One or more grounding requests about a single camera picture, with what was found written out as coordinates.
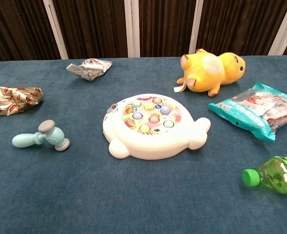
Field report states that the light blue toy hammer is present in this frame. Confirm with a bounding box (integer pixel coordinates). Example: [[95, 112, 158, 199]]
[[12, 119, 70, 152]]

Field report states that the white whack-a-mole toy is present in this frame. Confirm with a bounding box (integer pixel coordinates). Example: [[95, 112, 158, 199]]
[[102, 93, 211, 161]]

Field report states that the silver crumpled snack bag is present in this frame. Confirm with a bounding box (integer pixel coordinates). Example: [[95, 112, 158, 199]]
[[66, 58, 113, 81]]

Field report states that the yellow plush toy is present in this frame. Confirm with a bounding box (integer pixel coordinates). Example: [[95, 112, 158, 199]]
[[173, 48, 246, 98]]

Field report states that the teal snack package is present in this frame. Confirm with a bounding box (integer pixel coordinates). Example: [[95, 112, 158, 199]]
[[208, 82, 287, 143]]

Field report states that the dark brown curtain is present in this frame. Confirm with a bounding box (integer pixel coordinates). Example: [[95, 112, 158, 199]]
[[0, 0, 287, 63]]

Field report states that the blue velvet table cover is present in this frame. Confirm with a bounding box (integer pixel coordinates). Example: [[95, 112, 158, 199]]
[[0, 55, 287, 234]]

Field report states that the gold red crumpled wrapper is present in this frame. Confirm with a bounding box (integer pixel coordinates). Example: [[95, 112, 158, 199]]
[[0, 86, 44, 116]]

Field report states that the green plastic bottle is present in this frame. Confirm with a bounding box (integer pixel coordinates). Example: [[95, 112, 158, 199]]
[[242, 155, 287, 195]]

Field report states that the white frame post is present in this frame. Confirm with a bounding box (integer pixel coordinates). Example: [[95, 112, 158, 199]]
[[42, 0, 69, 60], [188, 0, 204, 55], [123, 0, 141, 58], [267, 0, 287, 56]]

